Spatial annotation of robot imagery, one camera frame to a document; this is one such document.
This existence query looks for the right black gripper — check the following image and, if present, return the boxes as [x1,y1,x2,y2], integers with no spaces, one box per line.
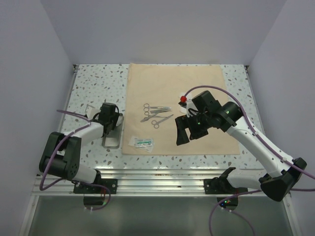
[176,112,212,145]

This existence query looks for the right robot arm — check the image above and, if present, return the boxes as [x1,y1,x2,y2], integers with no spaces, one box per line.
[175,90,307,202]

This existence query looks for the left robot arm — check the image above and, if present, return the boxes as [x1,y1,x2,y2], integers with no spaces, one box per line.
[39,103,123,193]

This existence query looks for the metal instrument tray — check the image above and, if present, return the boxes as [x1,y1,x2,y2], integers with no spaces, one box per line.
[102,116,123,149]

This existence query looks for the lower steel scissors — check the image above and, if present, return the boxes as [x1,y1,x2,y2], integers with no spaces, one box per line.
[151,114,174,129]

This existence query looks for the steel scissors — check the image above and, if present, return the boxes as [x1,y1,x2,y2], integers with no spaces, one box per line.
[143,103,171,109]
[151,114,174,129]

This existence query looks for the white sterile packet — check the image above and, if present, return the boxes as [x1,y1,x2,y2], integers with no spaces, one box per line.
[128,136,154,153]

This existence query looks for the steel tweezers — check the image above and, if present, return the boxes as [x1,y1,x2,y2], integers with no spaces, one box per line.
[150,108,171,114]

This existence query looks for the steel forceps with rings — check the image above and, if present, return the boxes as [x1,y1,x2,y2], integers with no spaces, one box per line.
[144,111,166,118]

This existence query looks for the green labelled sterile packet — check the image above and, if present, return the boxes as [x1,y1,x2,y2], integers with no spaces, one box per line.
[134,138,154,148]

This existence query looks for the upper steel scissors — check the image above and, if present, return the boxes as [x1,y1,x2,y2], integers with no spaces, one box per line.
[143,103,171,109]

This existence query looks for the beige cloth mat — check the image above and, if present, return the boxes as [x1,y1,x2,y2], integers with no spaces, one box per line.
[122,63,240,155]

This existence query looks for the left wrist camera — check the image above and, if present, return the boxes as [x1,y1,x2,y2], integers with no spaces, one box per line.
[85,105,100,120]

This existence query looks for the steel scalpel handle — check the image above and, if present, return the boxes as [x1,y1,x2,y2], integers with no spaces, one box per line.
[140,113,158,122]

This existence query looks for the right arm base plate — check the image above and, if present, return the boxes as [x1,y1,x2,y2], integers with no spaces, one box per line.
[203,177,248,195]

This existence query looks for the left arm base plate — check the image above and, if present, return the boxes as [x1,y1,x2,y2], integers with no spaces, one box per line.
[73,178,118,194]

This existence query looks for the aluminium rail frame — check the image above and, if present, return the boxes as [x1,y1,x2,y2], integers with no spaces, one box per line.
[19,64,302,236]

